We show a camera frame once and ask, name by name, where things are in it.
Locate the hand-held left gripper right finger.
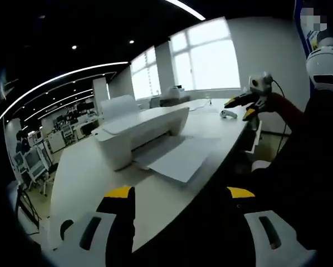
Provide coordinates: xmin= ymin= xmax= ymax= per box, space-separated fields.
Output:
xmin=224 ymin=186 xmax=285 ymax=258

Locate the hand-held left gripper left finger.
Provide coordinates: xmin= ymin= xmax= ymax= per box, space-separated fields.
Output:
xmin=61 ymin=185 xmax=136 ymax=258

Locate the white paper sheet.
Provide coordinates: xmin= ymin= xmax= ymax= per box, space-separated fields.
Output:
xmin=135 ymin=135 xmax=222 ymax=184

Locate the white background printer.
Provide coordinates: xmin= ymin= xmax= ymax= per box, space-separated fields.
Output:
xmin=165 ymin=85 xmax=185 ymax=100

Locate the white game controller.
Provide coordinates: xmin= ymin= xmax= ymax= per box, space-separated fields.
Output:
xmin=220 ymin=109 xmax=238 ymax=120

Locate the person's dark clothed body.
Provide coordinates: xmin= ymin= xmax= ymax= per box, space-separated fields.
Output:
xmin=224 ymin=83 xmax=333 ymax=262

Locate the white office chair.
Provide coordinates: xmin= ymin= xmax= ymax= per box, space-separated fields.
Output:
xmin=23 ymin=147 xmax=56 ymax=195
xmin=13 ymin=153 xmax=27 ymax=179

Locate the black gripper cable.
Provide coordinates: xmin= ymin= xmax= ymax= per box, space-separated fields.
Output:
xmin=270 ymin=78 xmax=293 ymax=152

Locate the white cable on table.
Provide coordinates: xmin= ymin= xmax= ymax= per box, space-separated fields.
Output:
xmin=189 ymin=97 xmax=213 ymax=111

